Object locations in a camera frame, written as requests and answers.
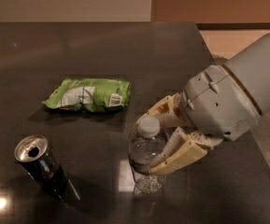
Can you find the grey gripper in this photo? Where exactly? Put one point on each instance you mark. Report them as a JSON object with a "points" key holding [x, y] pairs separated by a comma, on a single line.
{"points": [[219, 104]]}

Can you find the clear plastic water bottle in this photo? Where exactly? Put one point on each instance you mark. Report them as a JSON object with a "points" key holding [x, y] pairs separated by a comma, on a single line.
{"points": [[146, 141]]}

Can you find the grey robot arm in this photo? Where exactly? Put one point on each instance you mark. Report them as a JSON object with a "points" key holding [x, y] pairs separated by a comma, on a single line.
{"points": [[251, 67]]}

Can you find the green rice chip bag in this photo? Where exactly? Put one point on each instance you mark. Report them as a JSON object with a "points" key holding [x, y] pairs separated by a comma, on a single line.
{"points": [[94, 95]]}

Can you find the black soda can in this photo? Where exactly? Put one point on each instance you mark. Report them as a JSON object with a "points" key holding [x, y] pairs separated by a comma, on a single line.
{"points": [[35, 154]]}

